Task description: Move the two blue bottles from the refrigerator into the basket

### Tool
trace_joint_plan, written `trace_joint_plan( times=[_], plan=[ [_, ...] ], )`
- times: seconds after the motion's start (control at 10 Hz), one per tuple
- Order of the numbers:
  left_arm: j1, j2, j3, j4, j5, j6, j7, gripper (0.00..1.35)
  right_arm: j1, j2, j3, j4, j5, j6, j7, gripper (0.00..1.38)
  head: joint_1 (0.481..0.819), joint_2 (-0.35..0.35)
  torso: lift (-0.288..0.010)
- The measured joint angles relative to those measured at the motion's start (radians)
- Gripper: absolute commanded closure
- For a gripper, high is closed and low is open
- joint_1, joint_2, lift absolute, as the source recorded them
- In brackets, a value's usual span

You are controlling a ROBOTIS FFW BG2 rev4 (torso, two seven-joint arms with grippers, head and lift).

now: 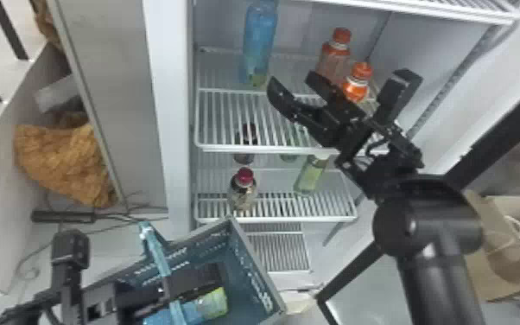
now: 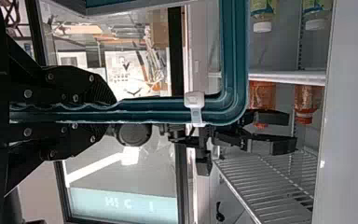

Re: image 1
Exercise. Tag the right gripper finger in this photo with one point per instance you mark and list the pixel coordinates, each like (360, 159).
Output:
(294, 106)
(330, 93)

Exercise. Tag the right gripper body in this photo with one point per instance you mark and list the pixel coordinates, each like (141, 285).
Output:
(344, 134)

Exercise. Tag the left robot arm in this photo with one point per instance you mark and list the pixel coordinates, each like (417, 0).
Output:
(28, 311)

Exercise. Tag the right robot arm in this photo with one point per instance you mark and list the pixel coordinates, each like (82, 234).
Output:
(428, 227)

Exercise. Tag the brown bottle with orange cap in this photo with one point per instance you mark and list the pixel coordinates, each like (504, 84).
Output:
(334, 59)

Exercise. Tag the dark bottle with red cap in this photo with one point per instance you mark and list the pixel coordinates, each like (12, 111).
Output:
(242, 190)

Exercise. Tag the white fridge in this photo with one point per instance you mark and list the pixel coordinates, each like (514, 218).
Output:
(169, 113)

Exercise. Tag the blue basket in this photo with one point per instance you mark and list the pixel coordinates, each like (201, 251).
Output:
(246, 263)

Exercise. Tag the cardboard box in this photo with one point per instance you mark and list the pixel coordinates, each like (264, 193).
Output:
(509, 254)

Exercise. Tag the green and blue bottle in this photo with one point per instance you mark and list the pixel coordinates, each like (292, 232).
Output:
(205, 306)

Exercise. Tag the brown paper bag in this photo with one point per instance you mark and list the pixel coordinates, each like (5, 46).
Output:
(62, 163)

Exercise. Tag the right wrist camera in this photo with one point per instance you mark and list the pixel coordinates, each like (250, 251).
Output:
(396, 93)

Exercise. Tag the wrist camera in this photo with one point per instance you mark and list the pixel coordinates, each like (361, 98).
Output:
(70, 249)
(396, 93)

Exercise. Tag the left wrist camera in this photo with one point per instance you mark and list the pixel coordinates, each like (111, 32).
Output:
(70, 249)

